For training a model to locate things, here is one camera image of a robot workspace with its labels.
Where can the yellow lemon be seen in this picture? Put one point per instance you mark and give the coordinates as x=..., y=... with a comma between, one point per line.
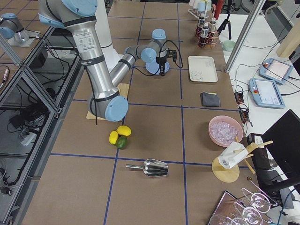
x=124, y=130
x=113, y=137

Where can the wooden cutting board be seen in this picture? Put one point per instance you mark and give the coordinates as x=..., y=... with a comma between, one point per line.
x=123, y=90

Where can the grey folded cloth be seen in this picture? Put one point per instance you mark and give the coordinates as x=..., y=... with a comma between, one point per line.
x=210, y=100

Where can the pink bowl of ice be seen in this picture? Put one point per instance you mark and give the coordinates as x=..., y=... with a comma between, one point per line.
x=223, y=130

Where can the black monitor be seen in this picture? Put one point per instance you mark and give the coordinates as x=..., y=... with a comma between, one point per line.
x=285, y=149

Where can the aluminium frame post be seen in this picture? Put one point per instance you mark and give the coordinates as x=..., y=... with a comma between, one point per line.
x=258, y=4

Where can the white wire cup rack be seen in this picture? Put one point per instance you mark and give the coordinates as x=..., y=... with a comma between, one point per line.
x=200, y=7

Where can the blue round plate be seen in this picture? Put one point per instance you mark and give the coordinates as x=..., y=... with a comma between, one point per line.
x=153, y=67

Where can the white paper cup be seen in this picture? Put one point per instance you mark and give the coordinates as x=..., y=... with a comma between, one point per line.
x=232, y=155

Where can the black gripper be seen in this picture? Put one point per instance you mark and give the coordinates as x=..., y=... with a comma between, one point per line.
x=161, y=61

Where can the dark tray with glasses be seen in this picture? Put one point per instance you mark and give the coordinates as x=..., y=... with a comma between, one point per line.
x=249, y=209

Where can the dark tea bottle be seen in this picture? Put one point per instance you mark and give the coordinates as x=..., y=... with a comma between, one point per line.
x=201, y=22
x=205, y=32
x=212, y=25

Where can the green bowl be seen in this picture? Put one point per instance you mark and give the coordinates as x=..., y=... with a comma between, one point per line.
x=228, y=45

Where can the blue teach pendant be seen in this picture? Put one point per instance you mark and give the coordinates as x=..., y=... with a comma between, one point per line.
x=265, y=93
x=276, y=70

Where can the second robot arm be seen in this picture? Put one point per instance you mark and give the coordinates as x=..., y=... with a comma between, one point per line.
x=12, y=30

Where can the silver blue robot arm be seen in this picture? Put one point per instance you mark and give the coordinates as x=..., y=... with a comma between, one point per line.
x=88, y=23

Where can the wooden cup stand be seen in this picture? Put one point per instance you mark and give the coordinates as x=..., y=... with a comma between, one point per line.
x=231, y=175

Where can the cream bear tray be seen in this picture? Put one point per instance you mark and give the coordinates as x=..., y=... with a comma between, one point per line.
x=202, y=69

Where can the red cylinder bottle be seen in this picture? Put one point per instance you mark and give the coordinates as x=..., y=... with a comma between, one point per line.
x=218, y=9

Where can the metal ice scoop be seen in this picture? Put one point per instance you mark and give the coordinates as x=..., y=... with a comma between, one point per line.
x=152, y=168

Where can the copper wire bottle rack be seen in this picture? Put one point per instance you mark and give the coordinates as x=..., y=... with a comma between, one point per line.
x=212, y=39

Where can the green lime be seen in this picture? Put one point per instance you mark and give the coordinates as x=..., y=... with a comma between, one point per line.
x=122, y=142

